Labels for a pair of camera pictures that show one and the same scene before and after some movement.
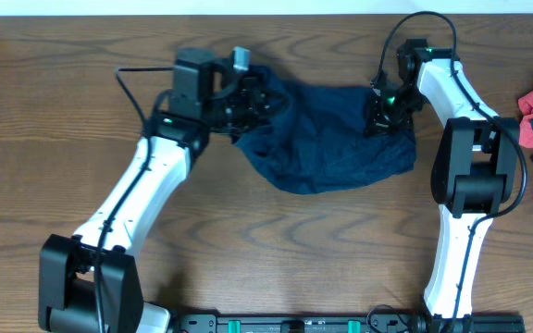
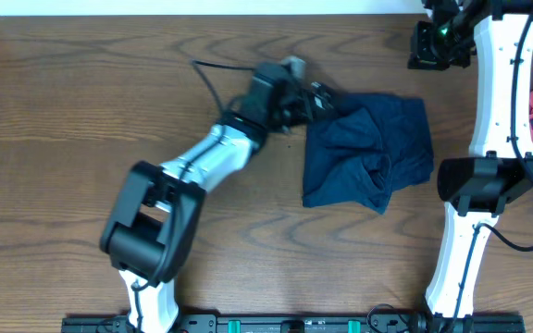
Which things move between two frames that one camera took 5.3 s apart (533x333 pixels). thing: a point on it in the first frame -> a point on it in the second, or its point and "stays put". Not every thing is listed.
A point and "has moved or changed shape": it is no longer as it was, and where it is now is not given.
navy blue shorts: (318, 141) has moved or changed shape
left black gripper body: (257, 99) -> (307, 102)
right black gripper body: (395, 111) -> (448, 45)
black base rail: (372, 322) stays put
